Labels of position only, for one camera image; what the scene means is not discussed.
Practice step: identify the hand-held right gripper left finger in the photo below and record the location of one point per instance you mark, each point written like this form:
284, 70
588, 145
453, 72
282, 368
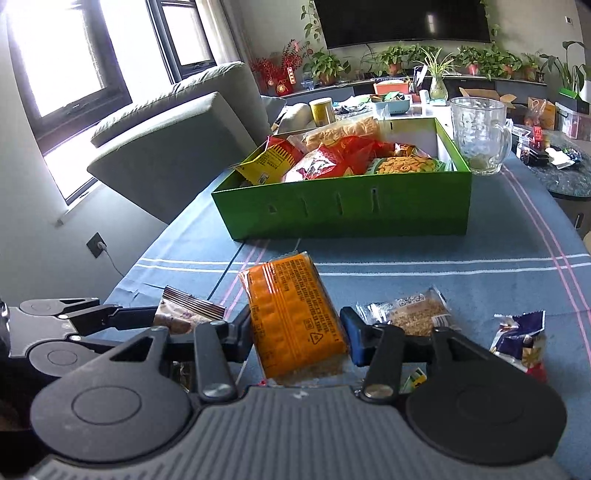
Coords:
240, 337

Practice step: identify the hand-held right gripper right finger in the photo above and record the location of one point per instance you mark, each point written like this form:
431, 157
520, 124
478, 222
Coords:
355, 334

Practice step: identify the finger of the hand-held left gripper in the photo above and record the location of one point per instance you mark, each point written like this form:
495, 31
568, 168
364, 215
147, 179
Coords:
111, 336
120, 314

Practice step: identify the orange cracker packet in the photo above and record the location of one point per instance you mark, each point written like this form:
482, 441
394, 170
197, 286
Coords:
291, 314

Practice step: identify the brown snack packet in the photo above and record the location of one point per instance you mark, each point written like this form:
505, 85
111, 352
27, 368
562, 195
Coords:
184, 314

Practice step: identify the green cardboard box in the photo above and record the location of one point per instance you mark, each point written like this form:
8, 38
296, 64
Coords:
346, 207

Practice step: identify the red and yellow snack packet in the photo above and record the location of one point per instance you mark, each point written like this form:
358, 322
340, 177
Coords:
272, 161

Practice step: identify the clear oat bar packet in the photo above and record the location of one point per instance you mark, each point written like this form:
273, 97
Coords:
415, 314

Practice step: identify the small green yellow packet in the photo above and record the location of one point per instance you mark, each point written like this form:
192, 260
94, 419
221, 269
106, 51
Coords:
415, 379

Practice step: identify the blue striped tablecloth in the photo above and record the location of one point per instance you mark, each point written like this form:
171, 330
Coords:
415, 263

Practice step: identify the blue and purple snack packet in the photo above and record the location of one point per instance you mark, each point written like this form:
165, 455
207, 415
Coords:
519, 341

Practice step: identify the grey sofa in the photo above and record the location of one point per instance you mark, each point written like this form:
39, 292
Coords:
175, 152

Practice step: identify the red and white snack packet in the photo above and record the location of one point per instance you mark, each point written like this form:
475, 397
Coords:
314, 166

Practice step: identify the green round cracker packet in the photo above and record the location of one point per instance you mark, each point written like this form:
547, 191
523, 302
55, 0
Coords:
406, 165

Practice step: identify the shiny red snack packet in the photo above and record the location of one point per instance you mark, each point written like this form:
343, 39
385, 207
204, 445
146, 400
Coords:
364, 150

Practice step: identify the clear bag of yellow crisps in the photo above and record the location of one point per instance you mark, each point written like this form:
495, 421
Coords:
341, 131

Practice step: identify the yellow tin can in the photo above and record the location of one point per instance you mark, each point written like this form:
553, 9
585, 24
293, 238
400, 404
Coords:
322, 113

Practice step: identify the beige pillow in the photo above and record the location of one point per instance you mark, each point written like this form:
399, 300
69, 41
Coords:
295, 117

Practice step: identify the teal plastic basket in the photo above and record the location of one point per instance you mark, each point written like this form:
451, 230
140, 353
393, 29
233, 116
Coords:
395, 108

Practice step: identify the white oval table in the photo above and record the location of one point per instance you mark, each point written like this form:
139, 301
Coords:
429, 110

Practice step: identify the clear glass mug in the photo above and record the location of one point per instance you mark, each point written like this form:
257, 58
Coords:
480, 129

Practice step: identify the grey television cabinet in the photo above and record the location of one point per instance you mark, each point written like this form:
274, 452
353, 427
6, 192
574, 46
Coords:
360, 87

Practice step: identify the pale yellow bag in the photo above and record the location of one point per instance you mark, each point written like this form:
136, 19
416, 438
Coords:
587, 244

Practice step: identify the orange storage box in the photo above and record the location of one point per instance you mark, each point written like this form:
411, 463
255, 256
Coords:
392, 88

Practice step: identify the small jar with red contents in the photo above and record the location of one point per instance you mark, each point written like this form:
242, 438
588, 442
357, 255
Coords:
524, 150

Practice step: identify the spider plant in glass vase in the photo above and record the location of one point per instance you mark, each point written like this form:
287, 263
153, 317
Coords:
437, 87

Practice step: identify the dark marble round table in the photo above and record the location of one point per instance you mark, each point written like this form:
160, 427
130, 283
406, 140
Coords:
568, 180

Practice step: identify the dark framed window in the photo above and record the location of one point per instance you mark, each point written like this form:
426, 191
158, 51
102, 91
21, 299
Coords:
69, 55

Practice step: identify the white crumpled tissue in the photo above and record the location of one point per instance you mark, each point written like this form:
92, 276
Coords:
558, 158

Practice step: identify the bushy potted pothos plant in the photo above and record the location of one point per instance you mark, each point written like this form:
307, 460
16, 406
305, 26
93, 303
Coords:
325, 67

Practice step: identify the red berry decoration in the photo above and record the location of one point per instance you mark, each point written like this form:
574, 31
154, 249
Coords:
279, 69

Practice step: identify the red package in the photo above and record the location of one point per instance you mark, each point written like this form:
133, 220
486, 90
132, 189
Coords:
539, 134

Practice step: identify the potted plant in red pot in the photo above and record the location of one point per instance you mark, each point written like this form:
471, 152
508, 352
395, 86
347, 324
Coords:
395, 60

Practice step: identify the open cardboard box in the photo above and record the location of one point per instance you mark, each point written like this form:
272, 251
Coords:
505, 99

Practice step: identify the clear plastic bag of fruit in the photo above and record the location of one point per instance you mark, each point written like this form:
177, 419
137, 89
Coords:
534, 115

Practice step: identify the yellow paper bag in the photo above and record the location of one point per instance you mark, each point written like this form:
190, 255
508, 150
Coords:
549, 115

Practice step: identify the beige curtain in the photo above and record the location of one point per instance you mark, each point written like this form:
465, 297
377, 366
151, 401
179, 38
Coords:
228, 32

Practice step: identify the clear plastic storage box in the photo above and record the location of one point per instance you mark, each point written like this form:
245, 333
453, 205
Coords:
575, 122

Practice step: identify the row of leafy potted plants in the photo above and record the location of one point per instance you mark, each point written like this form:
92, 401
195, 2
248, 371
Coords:
489, 60

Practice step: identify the green ivy vine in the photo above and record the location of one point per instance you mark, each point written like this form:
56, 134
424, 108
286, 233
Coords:
310, 23

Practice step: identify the small dark potted plant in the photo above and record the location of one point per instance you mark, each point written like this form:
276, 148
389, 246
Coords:
531, 69

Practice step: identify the green lidded box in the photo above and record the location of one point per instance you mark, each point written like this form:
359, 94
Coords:
568, 94

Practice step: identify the tall plant in white pot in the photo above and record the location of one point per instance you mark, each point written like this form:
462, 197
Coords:
572, 74

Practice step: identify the black wall socket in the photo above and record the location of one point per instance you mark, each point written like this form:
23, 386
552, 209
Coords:
97, 244

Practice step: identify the black wall television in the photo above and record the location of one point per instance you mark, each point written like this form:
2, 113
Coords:
401, 21

